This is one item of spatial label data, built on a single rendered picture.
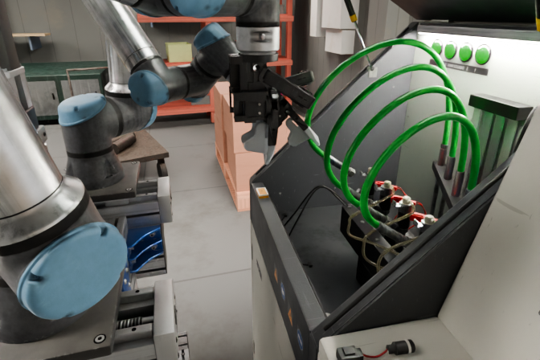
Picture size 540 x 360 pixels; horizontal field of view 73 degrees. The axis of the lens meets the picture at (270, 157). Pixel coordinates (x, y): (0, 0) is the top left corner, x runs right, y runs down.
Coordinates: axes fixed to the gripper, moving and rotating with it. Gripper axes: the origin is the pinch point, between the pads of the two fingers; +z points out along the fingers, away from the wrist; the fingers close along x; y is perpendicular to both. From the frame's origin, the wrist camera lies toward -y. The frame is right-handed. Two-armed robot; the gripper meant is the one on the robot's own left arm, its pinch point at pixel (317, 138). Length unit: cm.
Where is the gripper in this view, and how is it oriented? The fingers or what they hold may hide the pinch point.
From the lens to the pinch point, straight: 85.9
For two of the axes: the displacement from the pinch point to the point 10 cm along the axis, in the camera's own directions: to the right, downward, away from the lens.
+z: 6.9, 7.2, 1.1
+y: -7.2, 6.8, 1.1
